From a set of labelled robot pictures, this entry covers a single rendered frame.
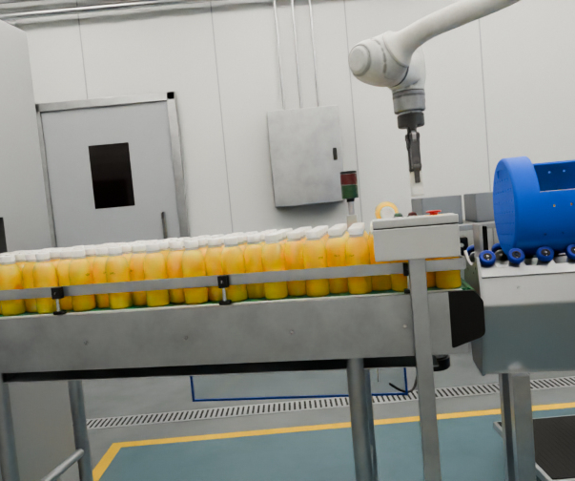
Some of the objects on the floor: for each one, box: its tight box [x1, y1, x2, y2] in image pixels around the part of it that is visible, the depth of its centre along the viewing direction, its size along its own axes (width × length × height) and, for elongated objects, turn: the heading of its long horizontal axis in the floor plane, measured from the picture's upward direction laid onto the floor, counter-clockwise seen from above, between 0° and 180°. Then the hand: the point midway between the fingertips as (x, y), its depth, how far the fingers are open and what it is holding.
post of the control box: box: [408, 259, 442, 481], centre depth 138 cm, size 4×4×100 cm
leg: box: [508, 372, 537, 481], centre depth 156 cm, size 6×6×63 cm
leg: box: [499, 373, 515, 481], centre depth 170 cm, size 6×6×63 cm
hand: (416, 185), depth 155 cm, fingers open, 6 cm apart
